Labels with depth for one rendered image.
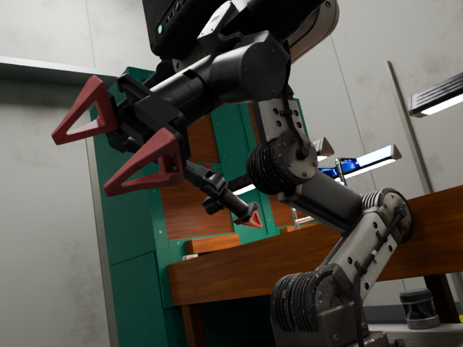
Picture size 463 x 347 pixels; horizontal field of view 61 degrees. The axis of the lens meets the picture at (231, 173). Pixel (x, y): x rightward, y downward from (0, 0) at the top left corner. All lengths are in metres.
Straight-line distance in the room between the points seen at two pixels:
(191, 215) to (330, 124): 2.35
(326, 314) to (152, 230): 1.30
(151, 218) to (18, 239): 1.85
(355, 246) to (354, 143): 3.09
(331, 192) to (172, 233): 1.18
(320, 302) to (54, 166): 3.26
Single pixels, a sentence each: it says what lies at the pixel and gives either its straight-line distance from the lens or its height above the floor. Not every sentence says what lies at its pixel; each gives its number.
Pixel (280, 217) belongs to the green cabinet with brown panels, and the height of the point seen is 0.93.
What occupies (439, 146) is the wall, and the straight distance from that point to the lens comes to 3.47.
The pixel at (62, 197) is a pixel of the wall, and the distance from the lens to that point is 3.71.
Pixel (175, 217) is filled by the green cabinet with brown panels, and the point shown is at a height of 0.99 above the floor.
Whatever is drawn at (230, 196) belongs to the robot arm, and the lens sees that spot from 1.40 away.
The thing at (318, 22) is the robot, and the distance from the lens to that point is 0.86.
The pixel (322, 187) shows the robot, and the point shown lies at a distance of 0.88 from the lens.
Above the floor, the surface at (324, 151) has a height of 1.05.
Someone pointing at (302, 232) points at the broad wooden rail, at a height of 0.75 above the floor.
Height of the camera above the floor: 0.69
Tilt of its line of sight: 13 degrees up
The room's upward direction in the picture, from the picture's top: 12 degrees counter-clockwise
